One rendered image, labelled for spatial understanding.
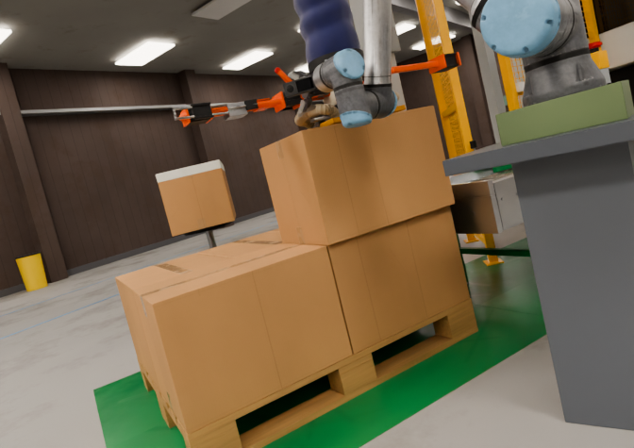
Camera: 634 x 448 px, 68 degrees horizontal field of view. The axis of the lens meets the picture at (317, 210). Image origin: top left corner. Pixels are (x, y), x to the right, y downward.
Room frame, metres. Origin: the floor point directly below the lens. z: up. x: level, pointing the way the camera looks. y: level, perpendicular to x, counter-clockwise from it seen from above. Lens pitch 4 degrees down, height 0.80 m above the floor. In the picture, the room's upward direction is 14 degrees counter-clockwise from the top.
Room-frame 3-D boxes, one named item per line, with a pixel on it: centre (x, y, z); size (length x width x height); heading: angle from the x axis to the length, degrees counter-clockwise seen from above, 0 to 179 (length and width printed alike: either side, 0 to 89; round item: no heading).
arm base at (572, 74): (1.21, -0.68, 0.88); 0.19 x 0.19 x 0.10
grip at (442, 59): (1.81, -0.60, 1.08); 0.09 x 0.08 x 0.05; 28
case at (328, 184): (1.91, -0.19, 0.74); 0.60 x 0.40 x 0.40; 117
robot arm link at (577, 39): (1.20, -0.67, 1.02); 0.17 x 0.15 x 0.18; 138
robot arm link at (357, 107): (1.43, -0.19, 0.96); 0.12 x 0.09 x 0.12; 138
